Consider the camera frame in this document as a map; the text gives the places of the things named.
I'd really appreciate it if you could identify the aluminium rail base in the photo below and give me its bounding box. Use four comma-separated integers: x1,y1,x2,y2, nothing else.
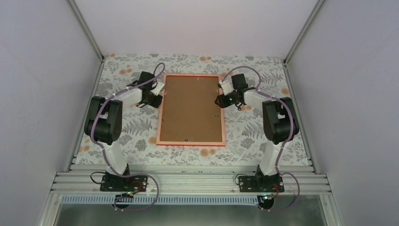
50,164,331,195

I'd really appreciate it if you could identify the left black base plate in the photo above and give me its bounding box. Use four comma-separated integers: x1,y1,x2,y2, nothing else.
99,175,148,192

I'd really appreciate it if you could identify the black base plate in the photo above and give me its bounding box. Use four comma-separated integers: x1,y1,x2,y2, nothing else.
99,175,148,192
239,174,285,193

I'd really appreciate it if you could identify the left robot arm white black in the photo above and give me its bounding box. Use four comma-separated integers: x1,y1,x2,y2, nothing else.
84,72,165,191

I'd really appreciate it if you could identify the red picture frame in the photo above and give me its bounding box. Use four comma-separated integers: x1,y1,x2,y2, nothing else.
156,73,226,147

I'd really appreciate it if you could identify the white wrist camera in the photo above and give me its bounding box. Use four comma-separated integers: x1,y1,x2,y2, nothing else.
218,80,234,96
151,81,165,96

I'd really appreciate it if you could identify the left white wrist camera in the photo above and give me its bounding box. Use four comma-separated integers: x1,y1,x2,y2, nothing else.
151,81,165,96

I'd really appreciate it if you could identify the floral patterned table cloth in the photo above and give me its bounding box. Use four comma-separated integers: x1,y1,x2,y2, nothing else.
74,53,312,167

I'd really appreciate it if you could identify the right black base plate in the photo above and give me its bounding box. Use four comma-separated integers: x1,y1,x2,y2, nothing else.
239,174,285,193

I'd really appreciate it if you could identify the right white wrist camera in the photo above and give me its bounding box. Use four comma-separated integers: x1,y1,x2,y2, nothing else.
218,80,234,96

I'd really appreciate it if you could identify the brown backing board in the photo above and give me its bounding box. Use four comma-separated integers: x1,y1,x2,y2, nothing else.
159,76,224,143

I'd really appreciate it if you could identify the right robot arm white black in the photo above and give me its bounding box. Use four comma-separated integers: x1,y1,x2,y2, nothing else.
215,74,299,192

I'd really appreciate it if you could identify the grey slotted cable duct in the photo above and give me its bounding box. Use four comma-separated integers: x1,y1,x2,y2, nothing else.
60,194,258,206

